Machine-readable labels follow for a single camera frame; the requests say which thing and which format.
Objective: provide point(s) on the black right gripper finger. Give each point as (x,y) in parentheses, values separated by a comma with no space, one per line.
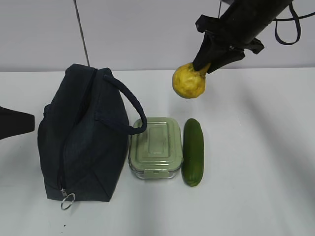
(211,49)
(227,58)

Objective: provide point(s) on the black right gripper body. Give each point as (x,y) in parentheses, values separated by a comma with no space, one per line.
(222,35)

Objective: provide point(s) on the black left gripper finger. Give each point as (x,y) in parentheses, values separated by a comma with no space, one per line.
(13,123)

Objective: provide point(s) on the yellow pear-shaped gourd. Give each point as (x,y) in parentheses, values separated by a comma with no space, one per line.
(189,83)

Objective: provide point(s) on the dark blue lunch bag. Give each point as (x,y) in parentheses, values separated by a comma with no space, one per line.
(84,134)

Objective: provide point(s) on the green cucumber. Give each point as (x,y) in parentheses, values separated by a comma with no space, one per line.
(193,153)

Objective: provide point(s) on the green lid glass container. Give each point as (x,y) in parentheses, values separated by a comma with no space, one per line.
(157,152)

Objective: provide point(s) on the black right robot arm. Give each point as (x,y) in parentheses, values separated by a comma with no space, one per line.
(248,18)

